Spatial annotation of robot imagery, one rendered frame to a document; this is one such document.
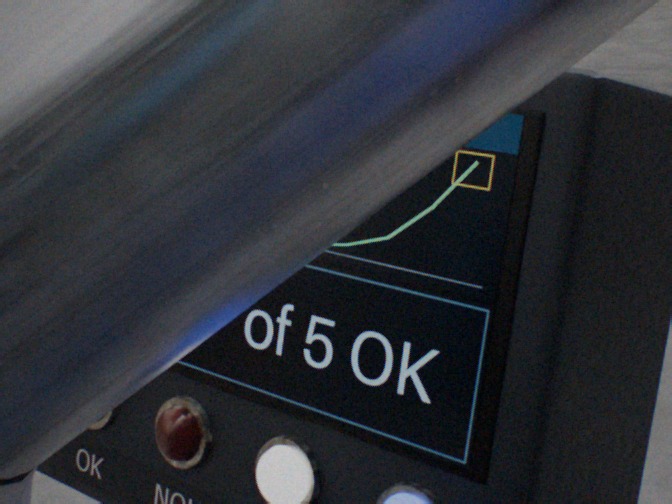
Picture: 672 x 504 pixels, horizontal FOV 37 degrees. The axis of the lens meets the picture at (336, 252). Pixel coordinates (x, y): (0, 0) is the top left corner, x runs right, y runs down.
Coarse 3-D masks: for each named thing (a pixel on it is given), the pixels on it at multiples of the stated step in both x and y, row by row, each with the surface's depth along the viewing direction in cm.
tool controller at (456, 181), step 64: (512, 128) 29; (576, 128) 28; (640, 128) 30; (448, 192) 30; (512, 192) 29; (576, 192) 28; (640, 192) 32; (320, 256) 33; (384, 256) 31; (448, 256) 30; (512, 256) 29; (576, 256) 28; (640, 256) 33; (256, 320) 35; (320, 320) 33; (384, 320) 31; (448, 320) 30; (512, 320) 29; (576, 320) 29; (640, 320) 34; (192, 384) 37; (256, 384) 35; (320, 384) 33; (384, 384) 32; (448, 384) 30; (512, 384) 29; (576, 384) 30; (640, 384) 35; (64, 448) 41; (128, 448) 39; (256, 448) 35; (320, 448) 33; (384, 448) 32; (448, 448) 30; (512, 448) 29; (576, 448) 31; (640, 448) 37
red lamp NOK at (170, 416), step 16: (176, 400) 37; (192, 400) 37; (160, 416) 37; (176, 416) 36; (192, 416) 36; (160, 432) 37; (176, 432) 36; (192, 432) 36; (208, 432) 36; (160, 448) 37; (176, 448) 36; (192, 448) 36; (208, 448) 36; (176, 464) 37; (192, 464) 36
